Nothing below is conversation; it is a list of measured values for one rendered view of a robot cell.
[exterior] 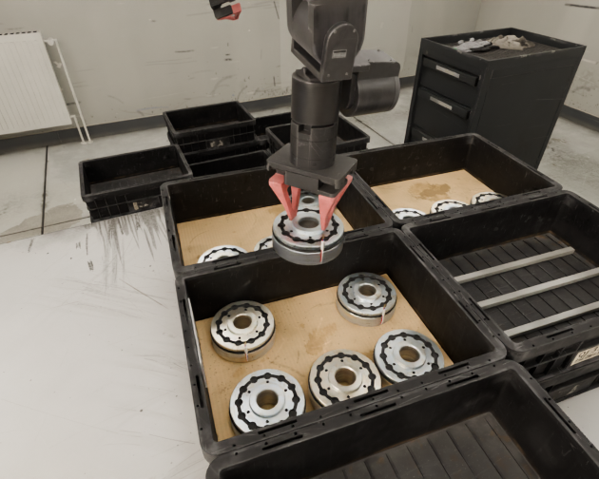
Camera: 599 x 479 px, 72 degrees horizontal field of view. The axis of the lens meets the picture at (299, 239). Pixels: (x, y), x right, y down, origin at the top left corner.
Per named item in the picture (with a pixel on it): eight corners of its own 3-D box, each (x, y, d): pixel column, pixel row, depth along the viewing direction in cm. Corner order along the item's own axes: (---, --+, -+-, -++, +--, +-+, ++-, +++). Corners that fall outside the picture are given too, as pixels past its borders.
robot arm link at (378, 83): (292, -5, 44) (329, 24, 38) (383, -7, 48) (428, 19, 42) (284, 102, 52) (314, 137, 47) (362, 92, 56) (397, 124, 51)
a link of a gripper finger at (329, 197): (303, 207, 62) (306, 149, 56) (348, 220, 60) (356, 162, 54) (281, 230, 57) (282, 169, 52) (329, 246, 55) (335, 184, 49)
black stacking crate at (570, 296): (488, 404, 61) (512, 356, 54) (389, 274, 83) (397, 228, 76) (679, 334, 71) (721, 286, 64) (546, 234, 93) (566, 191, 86)
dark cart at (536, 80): (442, 233, 227) (489, 61, 171) (395, 193, 259) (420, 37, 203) (522, 207, 246) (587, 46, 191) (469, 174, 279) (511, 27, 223)
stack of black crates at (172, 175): (115, 289, 173) (80, 198, 145) (109, 247, 194) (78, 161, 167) (209, 262, 186) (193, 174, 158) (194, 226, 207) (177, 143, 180)
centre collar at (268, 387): (253, 423, 53) (253, 421, 53) (245, 391, 57) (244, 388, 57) (290, 412, 54) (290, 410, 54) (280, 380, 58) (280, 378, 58)
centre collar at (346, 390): (336, 398, 56) (336, 396, 56) (322, 369, 60) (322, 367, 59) (368, 388, 57) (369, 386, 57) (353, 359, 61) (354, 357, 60)
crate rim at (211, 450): (205, 470, 44) (202, 460, 43) (176, 285, 67) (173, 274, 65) (508, 366, 55) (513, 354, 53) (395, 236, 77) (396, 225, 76)
